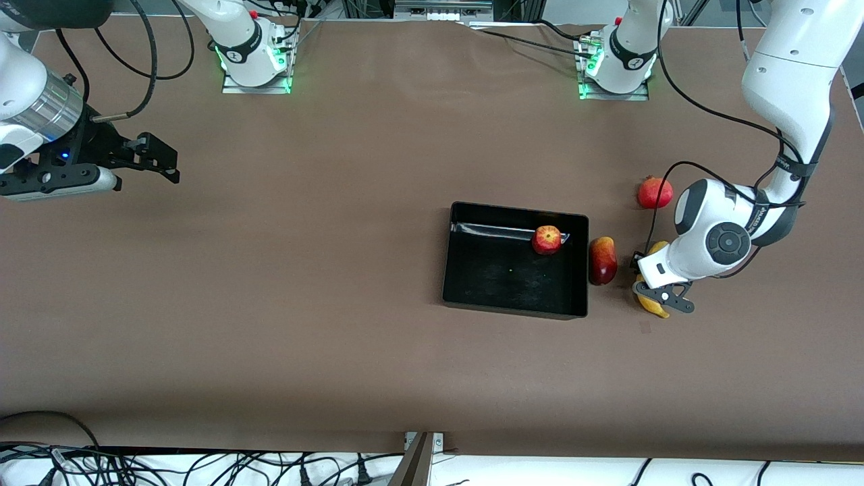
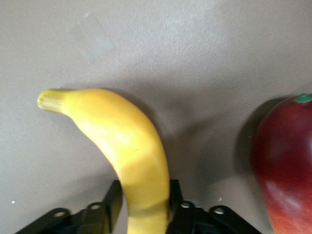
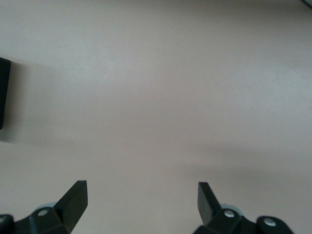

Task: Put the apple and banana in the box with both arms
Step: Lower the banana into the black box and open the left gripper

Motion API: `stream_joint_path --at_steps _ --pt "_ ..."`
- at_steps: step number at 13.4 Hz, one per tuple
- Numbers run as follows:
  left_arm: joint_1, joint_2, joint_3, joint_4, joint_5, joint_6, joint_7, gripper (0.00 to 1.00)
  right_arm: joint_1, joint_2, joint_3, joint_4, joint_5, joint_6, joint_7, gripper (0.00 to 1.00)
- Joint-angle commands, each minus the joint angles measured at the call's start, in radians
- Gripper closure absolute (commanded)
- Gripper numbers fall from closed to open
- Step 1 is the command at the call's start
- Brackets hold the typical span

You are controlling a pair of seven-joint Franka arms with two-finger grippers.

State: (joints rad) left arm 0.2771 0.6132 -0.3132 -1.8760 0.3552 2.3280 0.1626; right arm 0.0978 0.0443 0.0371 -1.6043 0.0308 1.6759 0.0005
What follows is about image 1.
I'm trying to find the red orange mango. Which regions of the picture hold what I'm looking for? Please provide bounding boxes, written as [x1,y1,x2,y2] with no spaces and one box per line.
[589,236,618,286]

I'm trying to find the black looping right arm cable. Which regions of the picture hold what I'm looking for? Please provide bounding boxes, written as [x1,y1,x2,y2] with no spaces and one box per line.
[94,0,196,81]

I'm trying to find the brown table cover sheet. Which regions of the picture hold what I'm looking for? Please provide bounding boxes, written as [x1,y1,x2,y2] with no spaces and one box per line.
[0,15,864,462]

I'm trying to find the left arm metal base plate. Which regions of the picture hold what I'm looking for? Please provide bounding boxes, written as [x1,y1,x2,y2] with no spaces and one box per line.
[577,34,650,102]

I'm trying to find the red pomegranate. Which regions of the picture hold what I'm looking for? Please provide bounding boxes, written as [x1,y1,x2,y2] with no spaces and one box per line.
[638,175,674,210]

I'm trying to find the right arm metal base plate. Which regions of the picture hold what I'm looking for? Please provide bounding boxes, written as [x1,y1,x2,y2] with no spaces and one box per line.
[221,27,294,95]

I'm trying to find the grey power strip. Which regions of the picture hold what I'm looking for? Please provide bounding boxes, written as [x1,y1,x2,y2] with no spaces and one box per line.
[394,0,495,22]

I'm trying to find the metal table edge bracket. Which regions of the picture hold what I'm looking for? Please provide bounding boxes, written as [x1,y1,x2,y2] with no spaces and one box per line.
[404,432,445,453]

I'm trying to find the black cable across table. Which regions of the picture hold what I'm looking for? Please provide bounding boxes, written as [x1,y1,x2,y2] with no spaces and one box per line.
[466,19,596,60]

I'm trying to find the grey angled post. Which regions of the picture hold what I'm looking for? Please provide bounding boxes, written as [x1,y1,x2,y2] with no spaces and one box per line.
[387,432,434,486]

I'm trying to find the black floor cable loop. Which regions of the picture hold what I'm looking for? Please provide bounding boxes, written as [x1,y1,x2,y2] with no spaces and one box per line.
[0,410,102,452]

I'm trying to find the yellow banana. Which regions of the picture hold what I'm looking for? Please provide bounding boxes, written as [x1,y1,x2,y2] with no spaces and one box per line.
[634,241,671,319]

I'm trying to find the black plastic box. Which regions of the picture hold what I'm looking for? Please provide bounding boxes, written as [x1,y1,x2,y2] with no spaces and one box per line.
[442,201,589,320]

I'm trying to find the red yellow apple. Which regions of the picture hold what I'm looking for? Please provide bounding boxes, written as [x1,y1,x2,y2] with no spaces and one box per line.
[531,225,563,256]

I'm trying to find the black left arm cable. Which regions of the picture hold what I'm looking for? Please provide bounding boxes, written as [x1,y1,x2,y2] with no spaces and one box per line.
[638,0,807,279]

